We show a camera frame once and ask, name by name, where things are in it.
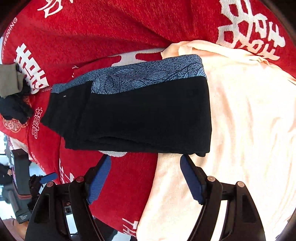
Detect red sofa cover white characters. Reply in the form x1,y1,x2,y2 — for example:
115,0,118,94
1,1,295,240

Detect black garment pile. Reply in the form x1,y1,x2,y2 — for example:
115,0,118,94
0,80,34,125

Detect black pants with blue waistband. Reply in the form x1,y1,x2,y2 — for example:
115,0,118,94
41,55,212,156

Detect olive grey garment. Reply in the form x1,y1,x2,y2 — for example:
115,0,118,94
0,63,25,98

